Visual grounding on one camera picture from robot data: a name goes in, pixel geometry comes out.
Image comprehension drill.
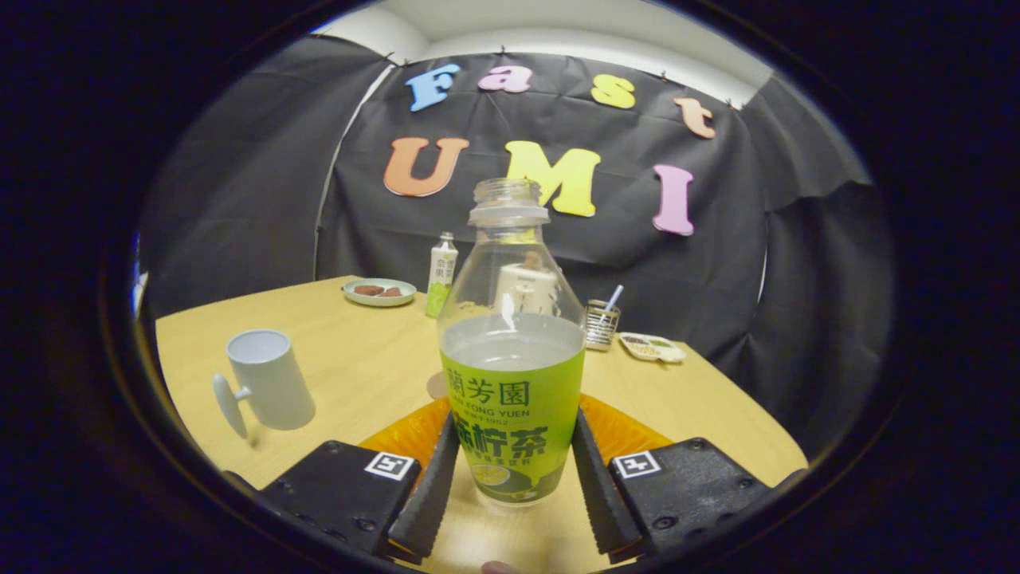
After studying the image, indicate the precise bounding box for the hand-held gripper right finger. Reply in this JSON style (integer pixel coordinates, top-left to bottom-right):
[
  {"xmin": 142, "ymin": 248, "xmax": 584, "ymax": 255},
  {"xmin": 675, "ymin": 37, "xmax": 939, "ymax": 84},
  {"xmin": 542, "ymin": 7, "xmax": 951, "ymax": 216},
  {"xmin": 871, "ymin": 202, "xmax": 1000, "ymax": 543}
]
[{"xmin": 571, "ymin": 393, "xmax": 772, "ymax": 559}]

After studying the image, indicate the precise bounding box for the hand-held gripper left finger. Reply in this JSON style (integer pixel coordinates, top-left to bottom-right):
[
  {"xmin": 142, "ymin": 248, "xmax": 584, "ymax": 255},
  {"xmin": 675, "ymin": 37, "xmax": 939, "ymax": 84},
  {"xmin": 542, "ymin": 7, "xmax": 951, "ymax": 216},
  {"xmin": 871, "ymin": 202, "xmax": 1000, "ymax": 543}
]
[{"xmin": 257, "ymin": 396, "xmax": 461, "ymax": 563}]

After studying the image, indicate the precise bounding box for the green label juice bottle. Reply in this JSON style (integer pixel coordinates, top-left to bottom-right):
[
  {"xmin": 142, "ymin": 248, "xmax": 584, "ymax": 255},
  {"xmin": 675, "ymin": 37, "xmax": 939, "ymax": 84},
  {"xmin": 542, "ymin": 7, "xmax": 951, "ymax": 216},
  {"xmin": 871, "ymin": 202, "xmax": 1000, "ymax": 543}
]
[{"xmin": 437, "ymin": 178, "xmax": 588, "ymax": 506}]

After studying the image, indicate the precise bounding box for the white cup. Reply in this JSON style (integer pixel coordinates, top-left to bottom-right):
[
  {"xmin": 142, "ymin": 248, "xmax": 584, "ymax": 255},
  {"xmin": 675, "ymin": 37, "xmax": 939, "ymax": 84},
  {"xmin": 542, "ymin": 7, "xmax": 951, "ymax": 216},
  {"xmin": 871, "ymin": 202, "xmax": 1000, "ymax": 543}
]
[{"xmin": 213, "ymin": 329, "xmax": 316, "ymax": 439}]

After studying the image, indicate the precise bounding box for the small white green bottle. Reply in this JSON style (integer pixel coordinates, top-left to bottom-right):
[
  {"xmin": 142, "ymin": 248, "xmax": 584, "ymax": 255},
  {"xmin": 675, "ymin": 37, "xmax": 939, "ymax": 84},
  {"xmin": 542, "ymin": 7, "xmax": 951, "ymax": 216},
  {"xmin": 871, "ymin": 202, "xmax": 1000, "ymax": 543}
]
[{"xmin": 425, "ymin": 232, "xmax": 459, "ymax": 319}]

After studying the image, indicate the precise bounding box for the white divided dish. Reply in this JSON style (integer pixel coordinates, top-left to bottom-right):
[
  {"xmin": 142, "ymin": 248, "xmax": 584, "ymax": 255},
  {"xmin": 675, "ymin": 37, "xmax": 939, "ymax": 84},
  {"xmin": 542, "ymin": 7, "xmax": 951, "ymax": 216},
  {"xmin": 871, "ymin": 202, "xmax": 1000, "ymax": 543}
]
[{"xmin": 618, "ymin": 332, "xmax": 687, "ymax": 364}]

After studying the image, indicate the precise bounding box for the metal mesh holder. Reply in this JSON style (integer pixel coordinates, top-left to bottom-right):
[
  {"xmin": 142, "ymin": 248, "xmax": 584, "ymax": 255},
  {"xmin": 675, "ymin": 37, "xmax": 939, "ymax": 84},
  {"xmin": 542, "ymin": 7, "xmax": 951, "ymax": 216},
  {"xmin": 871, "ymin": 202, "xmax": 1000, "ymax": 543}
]
[{"xmin": 586, "ymin": 299, "xmax": 622, "ymax": 352}]

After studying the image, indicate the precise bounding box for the wooden table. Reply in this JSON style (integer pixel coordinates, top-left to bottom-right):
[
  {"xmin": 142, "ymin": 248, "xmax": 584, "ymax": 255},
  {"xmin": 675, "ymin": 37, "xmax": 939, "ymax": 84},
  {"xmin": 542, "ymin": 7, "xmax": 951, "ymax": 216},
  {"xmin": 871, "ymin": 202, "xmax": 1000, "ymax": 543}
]
[{"xmin": 155, "ymin": 275, "xmax": 810, "ymax": 573}]

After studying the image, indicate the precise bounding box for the pale green plate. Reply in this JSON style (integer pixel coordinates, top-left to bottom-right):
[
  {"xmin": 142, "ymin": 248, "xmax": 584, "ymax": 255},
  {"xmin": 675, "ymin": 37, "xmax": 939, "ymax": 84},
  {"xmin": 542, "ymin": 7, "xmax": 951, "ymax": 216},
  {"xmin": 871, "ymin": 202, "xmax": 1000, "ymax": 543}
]
[{"xmin": 343, "ymin": 277, "xmax": 417, "ymax": 308}]

